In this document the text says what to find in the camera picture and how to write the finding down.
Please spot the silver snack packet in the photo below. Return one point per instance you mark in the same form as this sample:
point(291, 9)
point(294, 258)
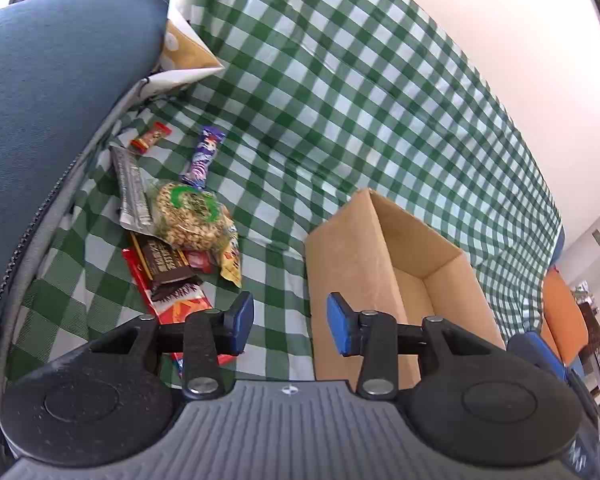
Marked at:
point(130, 185)

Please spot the wall switch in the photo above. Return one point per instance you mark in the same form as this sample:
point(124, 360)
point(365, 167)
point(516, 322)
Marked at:
point(598, 237)

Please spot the dark wooden furniture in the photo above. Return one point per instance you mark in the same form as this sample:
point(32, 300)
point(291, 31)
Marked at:
point(592, 320)

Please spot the orange cushion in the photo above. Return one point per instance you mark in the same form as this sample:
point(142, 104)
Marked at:
point(562, 310)

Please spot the white and yellow pillow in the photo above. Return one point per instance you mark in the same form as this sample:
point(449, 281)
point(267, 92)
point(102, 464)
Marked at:
point(180, 50)

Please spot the cardboard box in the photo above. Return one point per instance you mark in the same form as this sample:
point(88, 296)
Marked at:
point(350, 250)

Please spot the small red candy bar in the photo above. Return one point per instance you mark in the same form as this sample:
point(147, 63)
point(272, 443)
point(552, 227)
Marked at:
point(150, 139)

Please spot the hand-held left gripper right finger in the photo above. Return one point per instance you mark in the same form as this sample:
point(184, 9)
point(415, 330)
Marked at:
point(340, 325)

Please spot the purple snack bar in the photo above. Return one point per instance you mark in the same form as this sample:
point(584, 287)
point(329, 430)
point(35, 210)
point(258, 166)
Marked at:
point(202, 157)

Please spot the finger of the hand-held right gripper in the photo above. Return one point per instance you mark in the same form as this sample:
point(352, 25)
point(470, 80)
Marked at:
point(540, 350)

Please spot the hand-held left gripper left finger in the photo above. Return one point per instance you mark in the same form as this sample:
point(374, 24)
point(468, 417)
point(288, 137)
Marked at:
point(242, 322)

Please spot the green checked cloth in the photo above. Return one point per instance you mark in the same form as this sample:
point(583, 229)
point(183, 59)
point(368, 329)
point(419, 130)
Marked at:
point(330, 85)

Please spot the dark brown chocolate bar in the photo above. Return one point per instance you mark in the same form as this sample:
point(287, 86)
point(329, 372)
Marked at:
point(162, 260)

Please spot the blue sofa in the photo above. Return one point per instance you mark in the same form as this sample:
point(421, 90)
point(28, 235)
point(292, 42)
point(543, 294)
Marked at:
point(55, 85)

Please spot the red snack packet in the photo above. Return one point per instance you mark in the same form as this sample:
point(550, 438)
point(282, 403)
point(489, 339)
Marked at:
point(180, 310)

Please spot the yellow snack packet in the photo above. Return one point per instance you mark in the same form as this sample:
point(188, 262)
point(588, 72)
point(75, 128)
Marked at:
point(230, 265)

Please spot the clear peanut bag green label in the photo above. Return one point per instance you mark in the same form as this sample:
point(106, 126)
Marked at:
point(190, 215)

